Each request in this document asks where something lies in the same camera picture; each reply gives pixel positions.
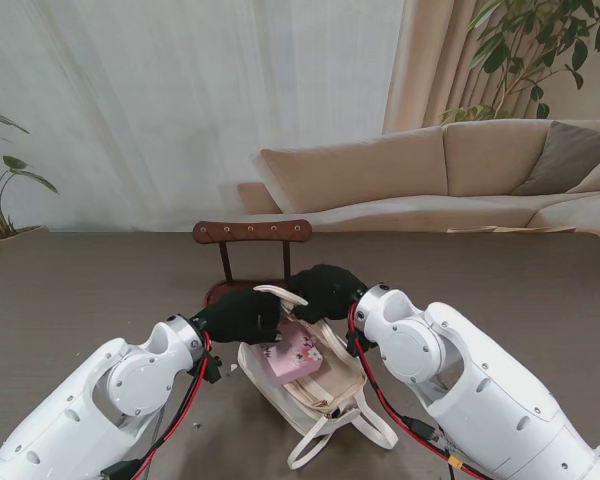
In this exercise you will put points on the grey sofa cushion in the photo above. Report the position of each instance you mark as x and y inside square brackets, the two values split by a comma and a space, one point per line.
[565, 160]

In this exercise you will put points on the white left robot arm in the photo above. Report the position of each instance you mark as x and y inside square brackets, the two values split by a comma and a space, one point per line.
[90, 400]

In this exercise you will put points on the beige curtain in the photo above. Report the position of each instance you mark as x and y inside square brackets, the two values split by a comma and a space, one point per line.
[425, 65]

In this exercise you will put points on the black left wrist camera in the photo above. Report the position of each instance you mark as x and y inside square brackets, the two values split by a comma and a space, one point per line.
[211, 369]

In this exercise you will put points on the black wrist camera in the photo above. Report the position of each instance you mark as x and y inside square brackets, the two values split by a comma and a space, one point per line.
[352, 342]
[211, 369]

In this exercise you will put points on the beige sofa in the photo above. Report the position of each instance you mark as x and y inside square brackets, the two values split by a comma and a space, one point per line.
[380, 170]

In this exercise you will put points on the potted broad-leaf plant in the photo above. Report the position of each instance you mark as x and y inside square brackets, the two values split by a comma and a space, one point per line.
[15, 234]

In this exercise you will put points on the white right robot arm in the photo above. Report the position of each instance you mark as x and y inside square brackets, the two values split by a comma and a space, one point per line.
[480, 380]

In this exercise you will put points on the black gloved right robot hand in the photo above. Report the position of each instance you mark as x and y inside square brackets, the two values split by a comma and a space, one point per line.
[330, 292]

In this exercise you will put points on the white sheer curtain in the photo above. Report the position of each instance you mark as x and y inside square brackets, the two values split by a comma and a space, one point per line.
[180, 100]

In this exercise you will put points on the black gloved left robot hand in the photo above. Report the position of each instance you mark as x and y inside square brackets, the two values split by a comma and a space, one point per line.
[245, 317]

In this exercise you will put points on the white leather handbag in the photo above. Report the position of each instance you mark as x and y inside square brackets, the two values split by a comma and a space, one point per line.
[340, 380]

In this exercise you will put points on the pink floral jewelry box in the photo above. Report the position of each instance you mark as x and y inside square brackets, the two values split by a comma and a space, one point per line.
[290, 365]

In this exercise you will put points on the tall dark-leaved house plant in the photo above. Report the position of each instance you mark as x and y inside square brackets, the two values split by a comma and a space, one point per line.
[495, 52]

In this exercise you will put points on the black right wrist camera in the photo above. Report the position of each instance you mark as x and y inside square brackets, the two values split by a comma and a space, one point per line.
[352, 342]

